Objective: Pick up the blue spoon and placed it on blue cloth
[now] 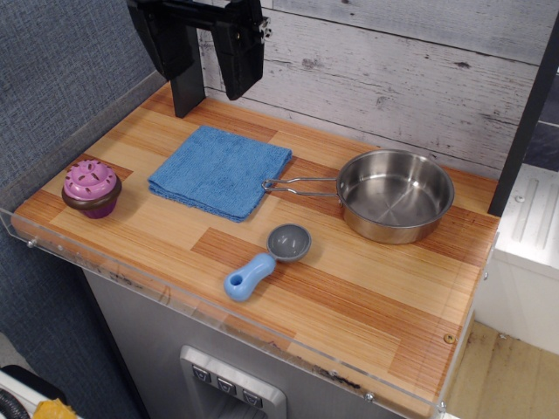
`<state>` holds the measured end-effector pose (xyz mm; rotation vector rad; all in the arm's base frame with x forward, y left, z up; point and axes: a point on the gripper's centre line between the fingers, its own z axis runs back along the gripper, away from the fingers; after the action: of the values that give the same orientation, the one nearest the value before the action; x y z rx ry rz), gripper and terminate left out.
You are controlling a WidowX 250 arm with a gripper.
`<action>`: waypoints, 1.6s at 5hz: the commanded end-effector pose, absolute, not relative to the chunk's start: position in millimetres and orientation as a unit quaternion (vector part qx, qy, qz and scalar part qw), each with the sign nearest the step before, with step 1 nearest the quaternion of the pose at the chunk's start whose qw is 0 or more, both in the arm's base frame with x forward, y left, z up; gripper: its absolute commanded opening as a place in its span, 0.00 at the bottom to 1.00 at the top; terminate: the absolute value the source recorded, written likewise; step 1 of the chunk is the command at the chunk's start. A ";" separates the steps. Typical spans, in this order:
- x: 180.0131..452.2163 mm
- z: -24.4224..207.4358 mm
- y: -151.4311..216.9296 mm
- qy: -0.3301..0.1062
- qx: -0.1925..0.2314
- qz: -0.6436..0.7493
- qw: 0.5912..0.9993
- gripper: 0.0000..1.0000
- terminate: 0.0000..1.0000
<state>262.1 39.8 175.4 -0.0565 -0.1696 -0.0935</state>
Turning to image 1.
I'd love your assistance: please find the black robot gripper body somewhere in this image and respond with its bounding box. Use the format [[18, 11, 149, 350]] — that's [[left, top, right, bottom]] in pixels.
[[128, 1, 272, 43]]

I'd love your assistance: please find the grey toy fridge cabinet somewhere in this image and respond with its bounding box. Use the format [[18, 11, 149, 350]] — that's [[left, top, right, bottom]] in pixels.
[[82, 268, 438, 419]]

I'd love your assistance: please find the blue folded towel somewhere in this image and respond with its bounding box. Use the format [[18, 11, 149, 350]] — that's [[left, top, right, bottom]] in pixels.
[[148, 126, 292, 223]]

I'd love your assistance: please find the blue and grey toy spoon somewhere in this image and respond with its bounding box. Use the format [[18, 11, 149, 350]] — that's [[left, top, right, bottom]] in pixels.
[[224, 223, 312, 302]]

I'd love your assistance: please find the black frame bar right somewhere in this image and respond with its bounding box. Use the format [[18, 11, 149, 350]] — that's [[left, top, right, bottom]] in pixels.
[[487, 17, 558, 216]]

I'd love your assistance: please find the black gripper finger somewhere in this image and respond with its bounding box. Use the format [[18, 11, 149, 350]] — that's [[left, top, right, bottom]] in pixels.
[[128, 1, 194, 80], [212, 22, 265, 100]]

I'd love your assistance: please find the yellow object at corner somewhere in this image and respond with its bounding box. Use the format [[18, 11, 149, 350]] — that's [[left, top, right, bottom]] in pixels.
[[32, 399, 78, 419]]

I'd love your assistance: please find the white ribbed appliance top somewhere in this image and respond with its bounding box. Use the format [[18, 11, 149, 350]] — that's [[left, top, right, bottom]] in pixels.
[[495, 164, 558, 269]]

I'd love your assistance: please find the clear acrylic table guard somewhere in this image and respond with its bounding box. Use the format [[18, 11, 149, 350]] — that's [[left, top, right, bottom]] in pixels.
[[3, 202, 497, 418]]

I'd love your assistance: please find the purple toy cupcake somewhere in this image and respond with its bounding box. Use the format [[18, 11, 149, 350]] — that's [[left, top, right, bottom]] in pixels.
[[61, 159, 122, 219]]

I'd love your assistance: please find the stainless steel pot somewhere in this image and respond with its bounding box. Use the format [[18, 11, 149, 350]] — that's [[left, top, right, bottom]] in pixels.
[[261, 149, 455, 244]]

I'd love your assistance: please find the silver dispenser button panel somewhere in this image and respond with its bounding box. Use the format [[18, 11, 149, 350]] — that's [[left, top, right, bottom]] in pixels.
[[180, 345, 287, 418]]

